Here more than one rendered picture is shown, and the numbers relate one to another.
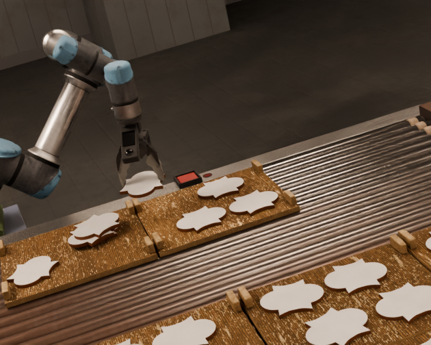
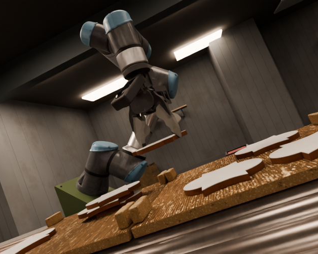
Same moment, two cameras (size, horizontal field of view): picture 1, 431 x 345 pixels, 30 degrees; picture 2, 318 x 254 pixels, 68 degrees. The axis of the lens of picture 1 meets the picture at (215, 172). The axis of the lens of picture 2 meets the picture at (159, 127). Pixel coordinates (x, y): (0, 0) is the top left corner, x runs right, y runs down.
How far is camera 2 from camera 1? 1.88 m
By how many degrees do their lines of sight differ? 37
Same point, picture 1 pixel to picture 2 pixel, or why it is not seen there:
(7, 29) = (216, 145)
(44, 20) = (229, 141)
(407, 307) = not seen: outside the picture
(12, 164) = (106, 156)
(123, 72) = (114, 16)
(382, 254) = not seen: outside the picture
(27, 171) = (116, 161)
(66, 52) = (85, 30)
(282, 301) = not seen: outside the picture
